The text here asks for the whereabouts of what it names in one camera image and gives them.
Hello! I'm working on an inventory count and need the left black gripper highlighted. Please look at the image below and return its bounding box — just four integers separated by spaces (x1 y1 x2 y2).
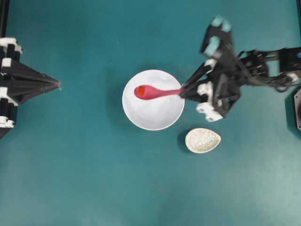
0 37 61 128

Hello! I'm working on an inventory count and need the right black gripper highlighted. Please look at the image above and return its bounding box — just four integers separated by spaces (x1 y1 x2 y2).
179 16 240 122

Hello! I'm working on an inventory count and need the pink ceramic spoon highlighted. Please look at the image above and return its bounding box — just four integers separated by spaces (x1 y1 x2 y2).
134 85 184 100

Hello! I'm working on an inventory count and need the small red block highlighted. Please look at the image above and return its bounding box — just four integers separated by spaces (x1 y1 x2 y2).
136 86 145 96

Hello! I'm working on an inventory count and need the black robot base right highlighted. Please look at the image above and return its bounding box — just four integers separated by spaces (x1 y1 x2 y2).
285 85 301 136

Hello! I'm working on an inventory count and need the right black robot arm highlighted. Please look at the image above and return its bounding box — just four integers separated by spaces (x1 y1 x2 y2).
179 16 301 122

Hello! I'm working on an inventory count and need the white round bowl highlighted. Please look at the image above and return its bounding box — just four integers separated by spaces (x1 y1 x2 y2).
122 69 185 130

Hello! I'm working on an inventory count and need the speckled beige spoon rest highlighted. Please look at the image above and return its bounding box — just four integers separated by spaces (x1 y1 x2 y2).
185 128 221 153

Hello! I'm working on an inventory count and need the black frame rail left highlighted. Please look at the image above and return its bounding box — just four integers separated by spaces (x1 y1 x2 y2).
0 0 10 38

